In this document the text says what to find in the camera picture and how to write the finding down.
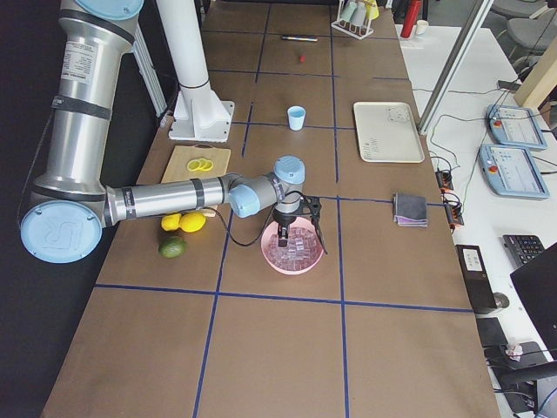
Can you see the blue teach pendant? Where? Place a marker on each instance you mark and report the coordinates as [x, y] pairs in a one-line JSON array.
[[510, 171], [513, 125]]

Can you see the black laptop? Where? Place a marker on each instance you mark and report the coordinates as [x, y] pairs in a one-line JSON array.
[[535, 284]]

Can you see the aluminium frame post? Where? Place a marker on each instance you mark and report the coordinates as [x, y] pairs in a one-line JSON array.
[[460, 48]]

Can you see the white cup rack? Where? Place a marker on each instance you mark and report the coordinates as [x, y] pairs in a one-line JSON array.
[[355, 18]]

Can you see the white pillar with base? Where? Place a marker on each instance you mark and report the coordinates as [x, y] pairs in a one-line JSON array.
[[199, 114]]

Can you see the small white cup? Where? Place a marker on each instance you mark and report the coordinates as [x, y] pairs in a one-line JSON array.
[[421, 27]]

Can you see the upper blue teach pendant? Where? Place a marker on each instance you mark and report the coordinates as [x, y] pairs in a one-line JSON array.
[[513, 125]]

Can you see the black box with label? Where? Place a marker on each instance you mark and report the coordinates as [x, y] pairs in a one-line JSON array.
[[477, 284]]

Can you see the yellow lemon slices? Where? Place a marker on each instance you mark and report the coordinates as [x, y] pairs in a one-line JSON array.
[[200, 165]]

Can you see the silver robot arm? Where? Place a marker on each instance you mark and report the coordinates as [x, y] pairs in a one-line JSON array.
[[69, 207]]

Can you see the bamboo cutting board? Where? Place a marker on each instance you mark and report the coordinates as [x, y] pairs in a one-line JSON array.
[[176, 168]]

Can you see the folded grey cloth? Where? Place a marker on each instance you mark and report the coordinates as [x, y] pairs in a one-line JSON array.
[[409, 210]]

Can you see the black keyboard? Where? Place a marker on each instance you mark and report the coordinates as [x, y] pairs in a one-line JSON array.
[[523, 248]]

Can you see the pink bowl of ice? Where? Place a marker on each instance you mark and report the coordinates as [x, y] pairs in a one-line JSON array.
[[302, 252]]

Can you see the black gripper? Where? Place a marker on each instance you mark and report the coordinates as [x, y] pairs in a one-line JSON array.
[[285, 215]]

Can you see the computer mouse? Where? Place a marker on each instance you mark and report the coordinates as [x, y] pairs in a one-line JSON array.
[[501, 300]]

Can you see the lower blue teach pendant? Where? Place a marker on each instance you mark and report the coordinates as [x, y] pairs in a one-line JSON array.
[[510, 171]]

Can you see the orange usb hub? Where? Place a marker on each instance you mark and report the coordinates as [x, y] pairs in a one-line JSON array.
[[453, 214], [444, 180]]

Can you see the steel muddler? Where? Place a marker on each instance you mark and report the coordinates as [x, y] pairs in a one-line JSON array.
[[300, 38]]

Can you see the light blue cup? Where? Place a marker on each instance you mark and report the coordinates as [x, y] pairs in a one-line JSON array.
[[296, 117]]

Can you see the red bottle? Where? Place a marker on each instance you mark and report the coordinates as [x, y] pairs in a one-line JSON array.
[[412, 11]]

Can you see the cream bear tray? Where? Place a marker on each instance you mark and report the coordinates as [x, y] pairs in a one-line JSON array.
[[386, 133]]

